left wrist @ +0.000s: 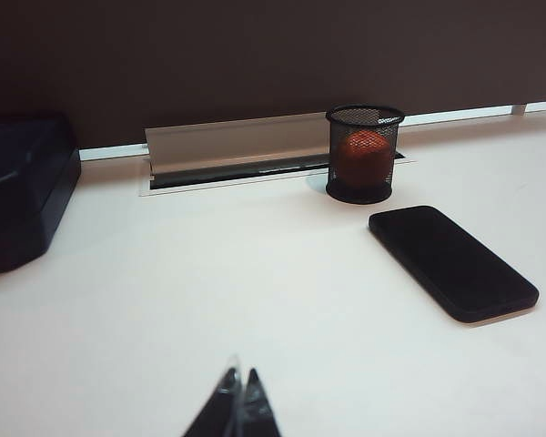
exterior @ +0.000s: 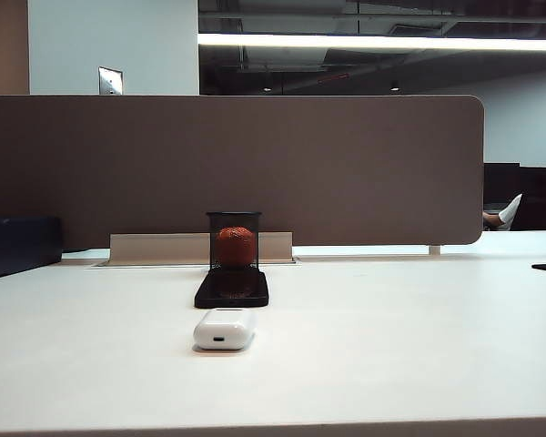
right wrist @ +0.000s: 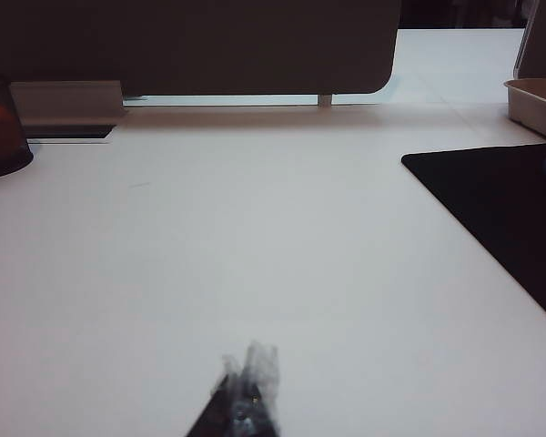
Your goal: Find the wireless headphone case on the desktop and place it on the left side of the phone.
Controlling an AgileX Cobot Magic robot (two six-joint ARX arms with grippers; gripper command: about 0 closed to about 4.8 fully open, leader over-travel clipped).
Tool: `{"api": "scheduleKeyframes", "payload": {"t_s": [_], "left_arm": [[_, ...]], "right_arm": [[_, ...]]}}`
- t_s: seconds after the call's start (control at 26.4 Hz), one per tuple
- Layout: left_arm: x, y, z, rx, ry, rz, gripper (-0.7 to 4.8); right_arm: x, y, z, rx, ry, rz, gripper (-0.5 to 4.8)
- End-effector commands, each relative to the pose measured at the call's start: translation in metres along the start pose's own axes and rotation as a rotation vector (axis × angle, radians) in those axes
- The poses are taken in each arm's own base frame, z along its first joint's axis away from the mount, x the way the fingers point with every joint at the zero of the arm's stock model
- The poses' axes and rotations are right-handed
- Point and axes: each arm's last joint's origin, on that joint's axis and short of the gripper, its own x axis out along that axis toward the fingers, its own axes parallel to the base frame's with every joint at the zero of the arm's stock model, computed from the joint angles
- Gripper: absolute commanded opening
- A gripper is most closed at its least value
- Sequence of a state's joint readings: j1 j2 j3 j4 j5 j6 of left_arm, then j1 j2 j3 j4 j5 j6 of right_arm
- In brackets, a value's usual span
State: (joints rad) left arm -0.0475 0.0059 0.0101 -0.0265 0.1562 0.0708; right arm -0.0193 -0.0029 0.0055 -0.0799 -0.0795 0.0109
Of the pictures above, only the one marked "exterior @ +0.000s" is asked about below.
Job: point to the white partition bracket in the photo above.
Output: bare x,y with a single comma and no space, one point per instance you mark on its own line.
435,249

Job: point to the black mesh pen holder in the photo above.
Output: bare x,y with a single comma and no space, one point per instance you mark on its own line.
214,241

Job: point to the long ceiling light strip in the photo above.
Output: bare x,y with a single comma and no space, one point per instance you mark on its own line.
382,42

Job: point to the person in black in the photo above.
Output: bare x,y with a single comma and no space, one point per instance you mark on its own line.
541,200

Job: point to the dark blue box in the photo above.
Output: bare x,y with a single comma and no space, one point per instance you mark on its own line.
16,243

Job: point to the brown desk partition panel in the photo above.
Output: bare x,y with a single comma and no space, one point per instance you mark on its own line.
255,164

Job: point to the metal wall plate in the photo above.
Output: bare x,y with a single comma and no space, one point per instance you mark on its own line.
110,81

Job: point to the orange ball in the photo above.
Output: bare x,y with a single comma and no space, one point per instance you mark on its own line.
235,246

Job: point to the black smartphone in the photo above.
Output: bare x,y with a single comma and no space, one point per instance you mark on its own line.
232,291

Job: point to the computer monitor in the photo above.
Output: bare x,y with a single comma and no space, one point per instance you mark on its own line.
500,182

